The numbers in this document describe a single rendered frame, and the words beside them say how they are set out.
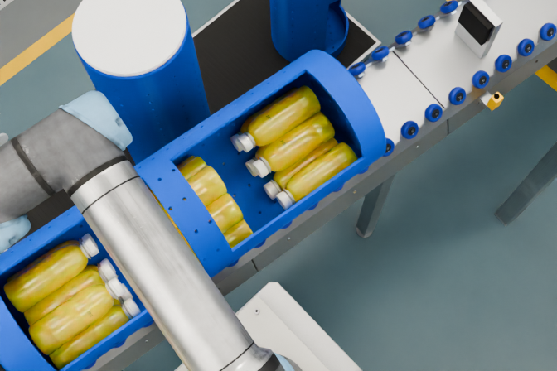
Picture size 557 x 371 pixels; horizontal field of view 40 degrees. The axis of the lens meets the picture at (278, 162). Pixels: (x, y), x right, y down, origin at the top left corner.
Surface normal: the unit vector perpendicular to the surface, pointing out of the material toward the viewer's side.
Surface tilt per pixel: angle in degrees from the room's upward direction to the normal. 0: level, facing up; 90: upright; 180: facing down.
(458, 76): 0
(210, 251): 57
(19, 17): 0
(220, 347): 15
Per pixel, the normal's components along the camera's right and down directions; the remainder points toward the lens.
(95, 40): -0.01, -0.36
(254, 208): -0.18, -0.57
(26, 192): 0.48, 0.48
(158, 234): 0.53, -0.42
